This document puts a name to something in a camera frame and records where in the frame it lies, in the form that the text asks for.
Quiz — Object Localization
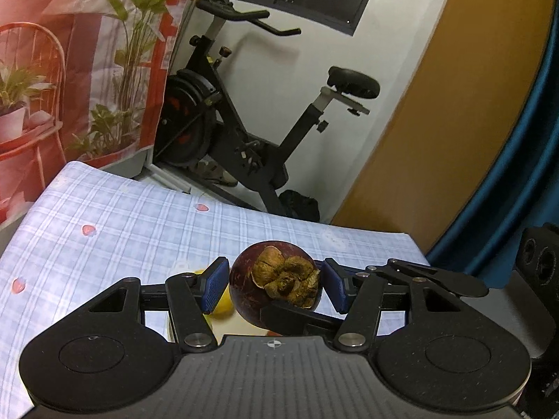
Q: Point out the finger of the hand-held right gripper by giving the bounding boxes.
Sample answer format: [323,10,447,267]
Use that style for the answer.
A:
[367,258,490,297]
[261,304,347,337]

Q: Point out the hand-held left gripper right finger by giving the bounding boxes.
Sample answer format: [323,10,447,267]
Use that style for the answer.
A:
[322,258,477,353]

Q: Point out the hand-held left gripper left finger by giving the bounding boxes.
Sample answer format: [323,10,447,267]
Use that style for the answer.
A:
[81,257,230,353]

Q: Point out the yellow lemon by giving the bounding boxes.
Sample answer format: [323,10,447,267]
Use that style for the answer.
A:
[192,268,233,319]

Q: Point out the dark purple mangosteen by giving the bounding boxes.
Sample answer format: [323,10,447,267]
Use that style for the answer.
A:
[229,241,323,328]

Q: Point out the cream round plate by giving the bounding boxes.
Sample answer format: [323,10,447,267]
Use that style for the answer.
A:
[165,310,280,342]

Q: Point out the blue curtain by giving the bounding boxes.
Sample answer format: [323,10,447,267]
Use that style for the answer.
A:
[426,44,559,289]

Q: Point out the black bag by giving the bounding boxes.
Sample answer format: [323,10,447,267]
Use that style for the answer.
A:
[277,189,320,223]

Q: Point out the brown sandals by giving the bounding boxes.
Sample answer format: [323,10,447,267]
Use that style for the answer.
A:
[192,159,239,186]

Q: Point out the blue plaid tablecloth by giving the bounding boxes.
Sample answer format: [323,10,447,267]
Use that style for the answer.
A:
[0,161,431,419]

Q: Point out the brown wooden door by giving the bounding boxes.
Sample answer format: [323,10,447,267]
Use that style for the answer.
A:
[329,0,559,254]

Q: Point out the black exercise bike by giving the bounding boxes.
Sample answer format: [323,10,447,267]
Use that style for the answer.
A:
[155,0,380,219]

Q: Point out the floral red curtain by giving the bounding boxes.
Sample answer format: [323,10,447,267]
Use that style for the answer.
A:
[0,0,197,228]

